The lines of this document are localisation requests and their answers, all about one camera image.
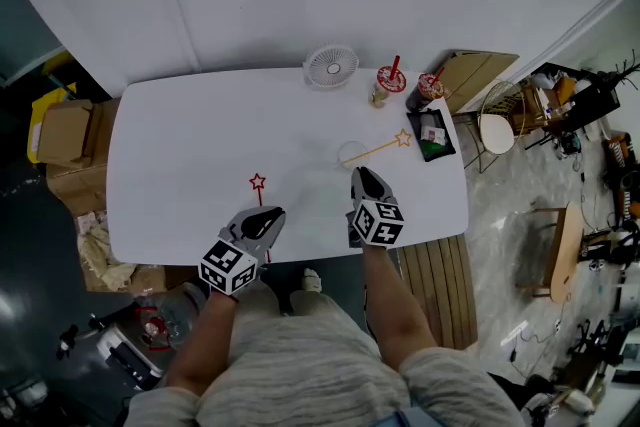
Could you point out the yellow star wand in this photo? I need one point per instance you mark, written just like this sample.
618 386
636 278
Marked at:
403 137

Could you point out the white desk fan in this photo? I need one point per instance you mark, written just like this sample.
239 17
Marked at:
332 67

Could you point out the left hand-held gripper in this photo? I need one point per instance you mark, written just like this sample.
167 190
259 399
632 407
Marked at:
227 267

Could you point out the red star wand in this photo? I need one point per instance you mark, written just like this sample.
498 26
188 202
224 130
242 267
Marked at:
257 181

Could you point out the wooden oval side table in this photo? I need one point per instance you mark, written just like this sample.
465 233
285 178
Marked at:
565 250

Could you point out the yellow bin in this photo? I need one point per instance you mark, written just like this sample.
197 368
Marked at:
37 115

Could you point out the person's left forearm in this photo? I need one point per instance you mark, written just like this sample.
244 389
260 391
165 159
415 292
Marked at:
205 340

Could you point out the black tray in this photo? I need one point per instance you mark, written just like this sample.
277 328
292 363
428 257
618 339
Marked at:
447 150

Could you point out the person's light trousers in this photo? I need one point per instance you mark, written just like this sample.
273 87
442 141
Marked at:
305 307

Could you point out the flat cardboard sheet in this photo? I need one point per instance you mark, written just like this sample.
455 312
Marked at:
475 75

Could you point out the pale drink cup red straw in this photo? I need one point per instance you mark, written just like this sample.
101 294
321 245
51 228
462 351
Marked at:
387 82

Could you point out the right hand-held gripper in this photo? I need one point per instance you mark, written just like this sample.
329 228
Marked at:
379 225

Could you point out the person's white shoe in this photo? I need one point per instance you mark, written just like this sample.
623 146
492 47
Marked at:
312 280

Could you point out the person's right forearm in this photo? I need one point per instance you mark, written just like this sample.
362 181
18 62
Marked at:
395 305

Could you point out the crumpled packing paper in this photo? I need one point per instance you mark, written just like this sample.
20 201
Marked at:
102 255

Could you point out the brown cardboard box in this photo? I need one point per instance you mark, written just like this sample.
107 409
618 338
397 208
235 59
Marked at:
80 187
67 130

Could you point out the green packet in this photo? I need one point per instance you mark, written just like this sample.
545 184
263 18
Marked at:
431 147

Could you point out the white pink packet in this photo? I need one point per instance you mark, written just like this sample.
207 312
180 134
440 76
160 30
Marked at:
433 134

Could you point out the clear water jug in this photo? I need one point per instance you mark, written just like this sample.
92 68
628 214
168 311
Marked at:
160 320

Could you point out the wooden slatted bench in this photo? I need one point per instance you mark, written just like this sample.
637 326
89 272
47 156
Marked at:
440 290

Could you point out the black bare branch plant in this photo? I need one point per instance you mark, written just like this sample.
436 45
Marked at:
625 72

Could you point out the dark drink cup red straw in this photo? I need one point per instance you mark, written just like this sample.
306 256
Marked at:
425 90

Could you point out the clear stemmed glass cup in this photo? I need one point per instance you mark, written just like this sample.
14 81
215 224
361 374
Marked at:
350 150

